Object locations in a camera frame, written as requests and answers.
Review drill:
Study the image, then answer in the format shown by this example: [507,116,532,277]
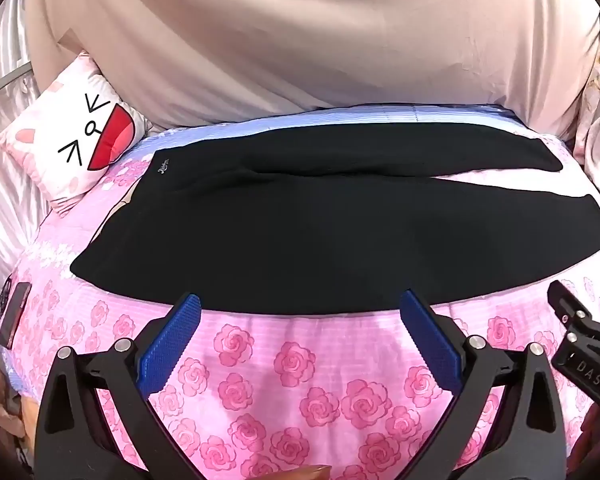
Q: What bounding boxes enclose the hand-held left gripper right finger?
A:
[400,290,567,480]

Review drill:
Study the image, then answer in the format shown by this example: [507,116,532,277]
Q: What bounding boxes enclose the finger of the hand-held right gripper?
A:
[547,280,600,357]

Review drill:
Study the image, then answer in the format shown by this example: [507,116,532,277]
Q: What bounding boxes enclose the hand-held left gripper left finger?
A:
[34,292,203,480]

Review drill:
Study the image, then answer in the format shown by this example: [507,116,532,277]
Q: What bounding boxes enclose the pink rose print bedsheet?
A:
[5,102,600,480]

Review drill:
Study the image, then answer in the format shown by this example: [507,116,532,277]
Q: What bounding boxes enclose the white satin curtain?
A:
[0,0,48,266]

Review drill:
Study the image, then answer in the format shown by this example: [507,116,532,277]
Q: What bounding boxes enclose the black pants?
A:
[70,121,600,317]

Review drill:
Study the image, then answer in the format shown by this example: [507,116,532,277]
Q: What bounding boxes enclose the tan crumpled cloth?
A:
[0,350,37,466]

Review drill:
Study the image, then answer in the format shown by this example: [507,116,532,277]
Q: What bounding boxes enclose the dark smartphone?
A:
[0,281,33,349]

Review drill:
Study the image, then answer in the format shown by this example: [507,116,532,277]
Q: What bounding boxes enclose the cartoon face pillow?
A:
[0,52,153,211]

